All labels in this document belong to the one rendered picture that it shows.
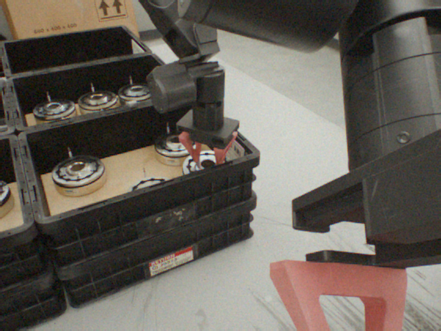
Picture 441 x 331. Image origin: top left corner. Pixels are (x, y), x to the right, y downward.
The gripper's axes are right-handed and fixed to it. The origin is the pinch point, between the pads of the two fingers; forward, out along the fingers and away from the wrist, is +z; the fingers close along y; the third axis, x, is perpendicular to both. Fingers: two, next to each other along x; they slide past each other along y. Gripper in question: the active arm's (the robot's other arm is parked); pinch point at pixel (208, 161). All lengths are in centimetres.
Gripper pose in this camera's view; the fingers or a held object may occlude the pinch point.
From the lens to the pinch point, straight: 76.7
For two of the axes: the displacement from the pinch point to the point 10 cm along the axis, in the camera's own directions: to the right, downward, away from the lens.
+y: 9.1, 2.7, -3.1
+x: 4.2, -5.6, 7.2
